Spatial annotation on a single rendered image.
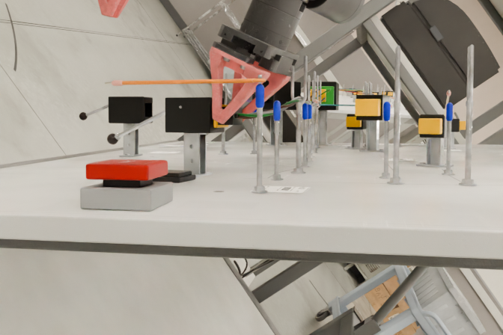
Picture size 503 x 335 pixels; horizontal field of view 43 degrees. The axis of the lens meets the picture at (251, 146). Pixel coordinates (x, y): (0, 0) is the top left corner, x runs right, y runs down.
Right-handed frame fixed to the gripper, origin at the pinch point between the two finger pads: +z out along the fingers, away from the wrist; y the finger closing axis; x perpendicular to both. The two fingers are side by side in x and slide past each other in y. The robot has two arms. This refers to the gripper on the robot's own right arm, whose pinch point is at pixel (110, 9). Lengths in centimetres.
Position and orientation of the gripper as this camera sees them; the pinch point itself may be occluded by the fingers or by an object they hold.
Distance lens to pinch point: 80.4
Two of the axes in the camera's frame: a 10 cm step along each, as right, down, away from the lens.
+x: -9.2, -2.1, 3.3
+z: -1.8, 9.8, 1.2
